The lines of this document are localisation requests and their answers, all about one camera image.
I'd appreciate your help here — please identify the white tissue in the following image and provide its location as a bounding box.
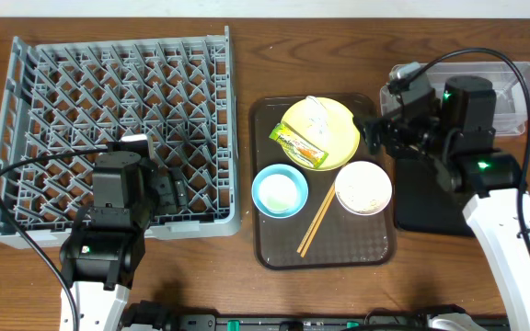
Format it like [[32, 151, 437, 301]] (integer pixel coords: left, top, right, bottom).
[[305, 96, 329, 140]]

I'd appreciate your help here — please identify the pink bowl with rice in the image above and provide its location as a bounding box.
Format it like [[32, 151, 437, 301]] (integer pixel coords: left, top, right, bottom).
[[335, 161, 393, 216]]

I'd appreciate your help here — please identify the green snack wrapper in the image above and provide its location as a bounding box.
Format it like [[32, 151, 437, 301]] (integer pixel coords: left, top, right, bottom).
[[269, 122, 328, 168]]

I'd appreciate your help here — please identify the light blue bowl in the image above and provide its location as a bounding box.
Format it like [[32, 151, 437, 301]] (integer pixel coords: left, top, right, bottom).
[[251, 164, 309, 219]]

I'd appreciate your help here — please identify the white plastic cup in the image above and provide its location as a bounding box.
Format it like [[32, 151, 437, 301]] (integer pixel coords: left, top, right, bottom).
[[258, 174, 298, 213]]

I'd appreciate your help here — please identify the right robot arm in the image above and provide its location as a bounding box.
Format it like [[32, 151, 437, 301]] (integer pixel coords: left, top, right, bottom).
[[353, 75, 530, 330]]

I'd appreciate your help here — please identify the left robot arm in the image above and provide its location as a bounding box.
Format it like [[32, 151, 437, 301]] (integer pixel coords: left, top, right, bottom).
[[60, 151, 184, 330]]

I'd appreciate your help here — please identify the black waste tray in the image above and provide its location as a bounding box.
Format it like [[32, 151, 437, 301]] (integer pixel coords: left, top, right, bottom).
[[394, 159, 474, 237]]

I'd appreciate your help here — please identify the clear plastic waste bin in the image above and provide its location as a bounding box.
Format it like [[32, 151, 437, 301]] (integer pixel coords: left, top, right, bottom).
[[379, 61, 530, 140]]

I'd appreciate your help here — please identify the grey plastic dishwasher rack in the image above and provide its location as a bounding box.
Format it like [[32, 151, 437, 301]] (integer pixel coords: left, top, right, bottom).
[[0, 33, 241, 247]]

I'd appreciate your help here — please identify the yellow round plate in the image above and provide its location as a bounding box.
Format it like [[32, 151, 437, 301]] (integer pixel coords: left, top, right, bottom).
[[281, 97, 360, 171]]

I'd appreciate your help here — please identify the brown plastic serving tray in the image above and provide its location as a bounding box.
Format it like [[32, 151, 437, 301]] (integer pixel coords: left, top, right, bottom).
[[249, 96, 396, 270]]

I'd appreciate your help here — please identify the wooden chopstick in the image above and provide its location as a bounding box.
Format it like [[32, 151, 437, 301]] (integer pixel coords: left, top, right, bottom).
[[299, 186, 337, 258], [296, 181, 336, 255]]

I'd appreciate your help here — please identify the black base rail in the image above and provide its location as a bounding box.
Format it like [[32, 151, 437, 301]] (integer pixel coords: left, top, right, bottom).
[[121, 301, 510, 331]]

